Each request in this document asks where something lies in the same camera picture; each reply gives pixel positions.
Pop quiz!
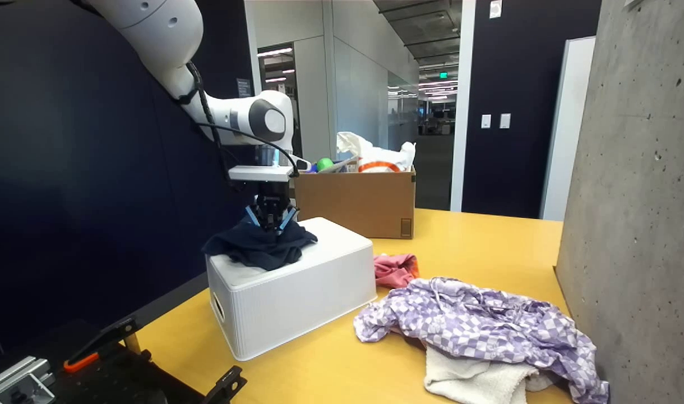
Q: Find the dark blue cloth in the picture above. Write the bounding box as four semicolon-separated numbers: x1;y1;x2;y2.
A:
201;216;318;273

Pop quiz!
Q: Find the cream white cloth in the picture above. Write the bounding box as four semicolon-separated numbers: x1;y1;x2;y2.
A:
423;343;557;404

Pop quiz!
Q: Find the black metal equipment frame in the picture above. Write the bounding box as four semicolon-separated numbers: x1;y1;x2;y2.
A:
0;316;249;404

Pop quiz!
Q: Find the white bag with red print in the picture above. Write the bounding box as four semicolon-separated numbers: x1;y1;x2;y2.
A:
335;131;417;176

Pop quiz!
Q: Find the brown cardboard box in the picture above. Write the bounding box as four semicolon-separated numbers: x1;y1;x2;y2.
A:
295;169;417;242

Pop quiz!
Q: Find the black clamp with orange handle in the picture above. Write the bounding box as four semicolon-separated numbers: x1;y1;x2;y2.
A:
60;316;139;377

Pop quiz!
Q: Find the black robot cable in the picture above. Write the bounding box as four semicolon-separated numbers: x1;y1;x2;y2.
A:
183;60;301;180

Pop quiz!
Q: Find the grey concrete pillar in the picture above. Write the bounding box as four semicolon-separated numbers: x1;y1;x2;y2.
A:
555;0;684;404

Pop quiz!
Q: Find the pink cloth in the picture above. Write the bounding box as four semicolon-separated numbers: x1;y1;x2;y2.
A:
373;254;423;292

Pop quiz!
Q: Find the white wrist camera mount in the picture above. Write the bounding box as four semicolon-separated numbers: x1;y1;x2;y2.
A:
226;165;295;187

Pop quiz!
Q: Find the white plastic basket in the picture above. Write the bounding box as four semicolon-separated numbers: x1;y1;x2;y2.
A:
205;216;380;363

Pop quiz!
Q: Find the purple patterned cloth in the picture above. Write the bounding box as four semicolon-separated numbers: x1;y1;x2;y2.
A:
352;276;613;404

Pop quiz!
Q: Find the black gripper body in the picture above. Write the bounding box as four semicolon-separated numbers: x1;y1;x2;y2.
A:
249;180;295;221

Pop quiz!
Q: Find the large white board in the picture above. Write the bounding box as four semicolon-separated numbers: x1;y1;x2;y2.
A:
540;34;599;223

